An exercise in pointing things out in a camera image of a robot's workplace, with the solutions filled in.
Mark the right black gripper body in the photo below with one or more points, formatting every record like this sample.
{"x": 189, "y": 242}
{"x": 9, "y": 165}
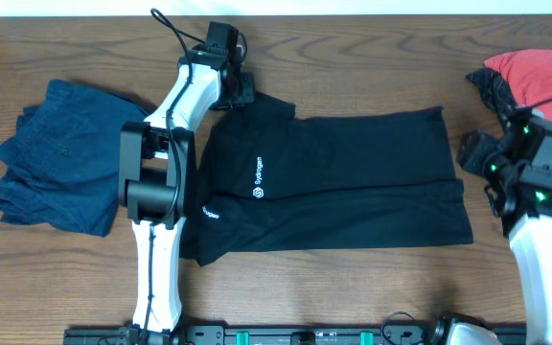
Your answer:
{"x": 483, "y": 156}

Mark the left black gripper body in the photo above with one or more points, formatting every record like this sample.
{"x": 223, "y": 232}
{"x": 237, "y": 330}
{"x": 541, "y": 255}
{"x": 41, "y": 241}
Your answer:
{"x": 241, "y": 93}

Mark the black t-shirt with logo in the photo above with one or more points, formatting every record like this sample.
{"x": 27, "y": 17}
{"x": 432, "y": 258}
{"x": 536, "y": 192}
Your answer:
{"x": 269, "y": 181}

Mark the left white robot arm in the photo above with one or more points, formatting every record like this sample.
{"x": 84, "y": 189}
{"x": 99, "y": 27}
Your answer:
{"x": 157, "y": 172}

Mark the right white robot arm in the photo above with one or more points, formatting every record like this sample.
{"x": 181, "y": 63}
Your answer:
{"x": 518, "y": 170}

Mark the black patterned garment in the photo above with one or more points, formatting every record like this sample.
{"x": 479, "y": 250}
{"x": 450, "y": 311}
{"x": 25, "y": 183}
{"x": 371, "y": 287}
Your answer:
{"x": 495, "y": 93}

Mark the folded navy blue shorts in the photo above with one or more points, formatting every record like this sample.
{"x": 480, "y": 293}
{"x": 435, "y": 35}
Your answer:
{"x": 63, "y": 160}

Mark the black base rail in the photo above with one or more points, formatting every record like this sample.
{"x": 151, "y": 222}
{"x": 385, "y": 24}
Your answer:
{"x": 398, "y": 328}

